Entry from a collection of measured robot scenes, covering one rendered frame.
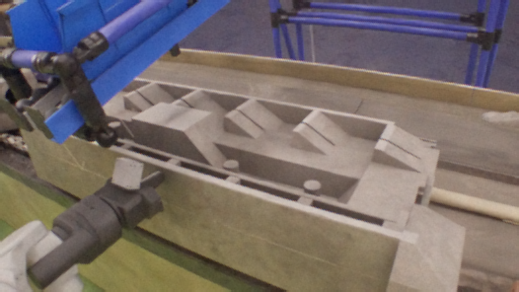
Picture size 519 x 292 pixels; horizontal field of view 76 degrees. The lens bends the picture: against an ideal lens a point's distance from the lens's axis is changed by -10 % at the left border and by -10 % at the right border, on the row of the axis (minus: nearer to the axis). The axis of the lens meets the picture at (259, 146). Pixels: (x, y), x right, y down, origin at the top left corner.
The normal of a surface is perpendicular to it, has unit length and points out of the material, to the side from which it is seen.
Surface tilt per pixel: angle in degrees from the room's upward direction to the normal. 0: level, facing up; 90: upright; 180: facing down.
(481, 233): 0
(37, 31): 88
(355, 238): 80
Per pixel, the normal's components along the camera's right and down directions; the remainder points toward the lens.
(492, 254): -0.13, -0.79
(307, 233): -0.50, 0.44
